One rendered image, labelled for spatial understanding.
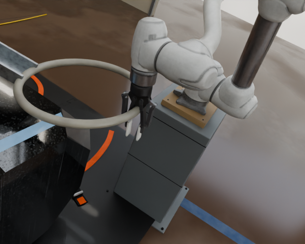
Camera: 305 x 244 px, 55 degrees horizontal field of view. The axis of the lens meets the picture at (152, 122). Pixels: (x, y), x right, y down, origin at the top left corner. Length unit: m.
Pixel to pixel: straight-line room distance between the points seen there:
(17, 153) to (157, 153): 0.87
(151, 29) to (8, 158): 0.66
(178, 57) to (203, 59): 0.07
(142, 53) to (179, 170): 0.99
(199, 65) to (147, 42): 0.18
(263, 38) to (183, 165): 0.82
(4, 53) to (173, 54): 0.72
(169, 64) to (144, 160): 1.08
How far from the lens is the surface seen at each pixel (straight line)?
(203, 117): 1.63
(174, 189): 1.84
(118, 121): 0.96
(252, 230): 2.48
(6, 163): 1.13
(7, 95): 1.31
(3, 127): 1.16
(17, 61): 1.28
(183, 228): 2.16
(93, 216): 1.98
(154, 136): 1.69
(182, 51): 0.83
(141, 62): 0.90
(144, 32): 0.88
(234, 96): 1.49
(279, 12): 1.23
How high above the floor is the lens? 1.63
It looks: 34 degrees down
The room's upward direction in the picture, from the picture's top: 23 degrees clockwise
